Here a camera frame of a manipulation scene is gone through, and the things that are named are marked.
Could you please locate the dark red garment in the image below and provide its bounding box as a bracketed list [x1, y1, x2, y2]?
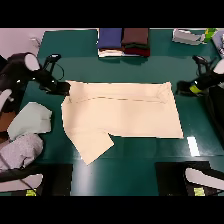
[123, 45, 151, 58]

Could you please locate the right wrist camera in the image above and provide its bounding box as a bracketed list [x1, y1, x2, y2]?
[192, 54, 210, 78]

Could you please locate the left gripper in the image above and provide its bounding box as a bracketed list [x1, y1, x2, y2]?
[48, 80, 72, 97]

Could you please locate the grey garment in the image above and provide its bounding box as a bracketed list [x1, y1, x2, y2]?
[172, 28, 206, 46]

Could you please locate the black cable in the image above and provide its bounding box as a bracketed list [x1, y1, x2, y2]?
[49, 62, 65, 82]

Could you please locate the pale lilac garment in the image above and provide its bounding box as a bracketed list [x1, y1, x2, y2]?
[0, 132, 45, 173]

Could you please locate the brown garment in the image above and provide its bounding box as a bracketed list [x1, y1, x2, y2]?
[121, 28, 150, 47]

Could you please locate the pale green garment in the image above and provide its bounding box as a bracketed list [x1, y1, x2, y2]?
[6, 101, 54, 141]

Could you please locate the white garment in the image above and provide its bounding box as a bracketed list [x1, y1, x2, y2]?
[97, 48, 125, 59]

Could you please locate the cream shirt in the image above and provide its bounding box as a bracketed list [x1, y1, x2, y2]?
[61, 79, 185, 166]

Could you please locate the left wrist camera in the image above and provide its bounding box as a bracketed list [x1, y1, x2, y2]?
[41, 53, 63, 80]

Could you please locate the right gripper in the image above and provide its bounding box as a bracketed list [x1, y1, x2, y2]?
[176, 79, 202, 98]

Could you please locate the pale blue garment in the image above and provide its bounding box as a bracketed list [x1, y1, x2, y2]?
[211, 29, 224, 58]

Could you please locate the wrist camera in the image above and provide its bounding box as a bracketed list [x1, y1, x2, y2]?
[41, 53, 63, 80]
[192, 54, 210, 78]

